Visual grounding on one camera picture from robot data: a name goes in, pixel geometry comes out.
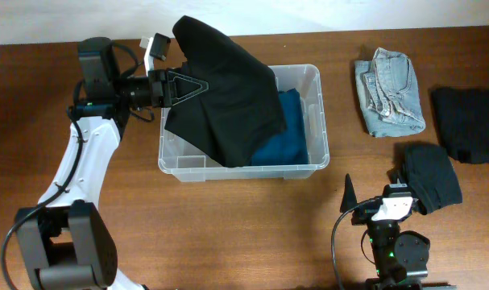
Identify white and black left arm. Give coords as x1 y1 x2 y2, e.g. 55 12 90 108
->
6 34 209 289

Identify black garment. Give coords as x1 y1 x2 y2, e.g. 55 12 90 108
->
431 87 489 164
164 15 287 168

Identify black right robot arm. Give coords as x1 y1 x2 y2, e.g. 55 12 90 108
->
331 175 456 290

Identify folded light blue jeans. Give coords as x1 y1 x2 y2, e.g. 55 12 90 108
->
354 48 426 138

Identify folded teal blue shirt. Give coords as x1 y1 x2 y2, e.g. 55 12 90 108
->
251 89 309 166

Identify clear plastic storage bin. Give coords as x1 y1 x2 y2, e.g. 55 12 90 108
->
158 64 330 182

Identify dark green folded garment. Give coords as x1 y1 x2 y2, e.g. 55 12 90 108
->
401 143 463 215

